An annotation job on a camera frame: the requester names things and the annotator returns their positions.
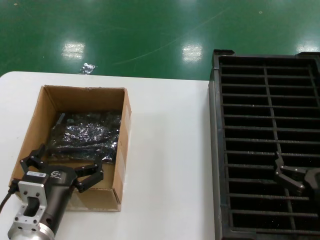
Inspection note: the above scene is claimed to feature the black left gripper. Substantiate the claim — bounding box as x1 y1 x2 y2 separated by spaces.
19 143 105 230

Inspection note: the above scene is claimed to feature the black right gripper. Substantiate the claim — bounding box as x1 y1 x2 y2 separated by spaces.
273 151 320 201

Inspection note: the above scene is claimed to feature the clear plastic bag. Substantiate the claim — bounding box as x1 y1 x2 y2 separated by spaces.
56 112 123 147

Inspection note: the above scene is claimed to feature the brown cardboard box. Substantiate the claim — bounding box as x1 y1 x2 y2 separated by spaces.
9 84 133 213

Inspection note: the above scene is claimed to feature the black slotted plastic container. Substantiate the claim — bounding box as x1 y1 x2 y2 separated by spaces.
208 49 320 240

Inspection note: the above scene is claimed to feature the crumpled foil floor scrap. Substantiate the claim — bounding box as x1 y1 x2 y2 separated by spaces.
79 62 98 75

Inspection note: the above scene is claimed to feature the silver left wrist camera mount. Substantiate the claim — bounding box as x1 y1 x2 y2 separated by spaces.
11 171 51 227

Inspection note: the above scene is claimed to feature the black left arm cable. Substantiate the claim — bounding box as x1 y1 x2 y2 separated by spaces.
0 178 20 213

